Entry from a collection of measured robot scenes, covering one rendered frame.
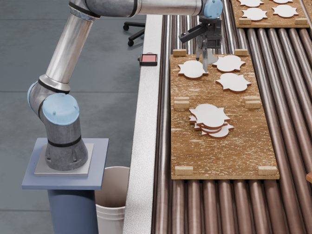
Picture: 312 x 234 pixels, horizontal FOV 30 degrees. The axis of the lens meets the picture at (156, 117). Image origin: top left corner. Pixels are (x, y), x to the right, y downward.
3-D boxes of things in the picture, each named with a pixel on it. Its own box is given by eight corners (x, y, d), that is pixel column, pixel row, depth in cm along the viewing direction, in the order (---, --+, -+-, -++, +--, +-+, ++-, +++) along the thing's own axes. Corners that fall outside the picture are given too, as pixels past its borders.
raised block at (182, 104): (173, 108, 221) (173, 102, 219) (173, 106, 222) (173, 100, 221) (189, 108, 221) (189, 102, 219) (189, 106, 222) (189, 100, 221)
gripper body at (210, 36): (221, 50, 228) (223, 20, 224) (199, 51, 227) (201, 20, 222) (216, 45, 235) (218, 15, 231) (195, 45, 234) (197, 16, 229)
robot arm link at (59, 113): (54, 148, 194) (49, 113, 187) (40, 129, 204) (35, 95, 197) (87, 137, 199) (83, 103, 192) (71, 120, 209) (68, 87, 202)
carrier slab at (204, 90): (170, 108, 224) (170, 105, 223) (170, 57, 258) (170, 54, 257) (262, 107, 223) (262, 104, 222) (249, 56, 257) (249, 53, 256)
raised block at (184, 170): (174, 175, 189) (174, 169, 187) (174, 172, 190) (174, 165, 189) (193, 175, 188) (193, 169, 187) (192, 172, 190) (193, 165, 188)
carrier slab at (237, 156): (171, 179, 189) (171, 175, 189) (171, 109, 223) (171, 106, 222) (279, 179, 189) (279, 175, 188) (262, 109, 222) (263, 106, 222)
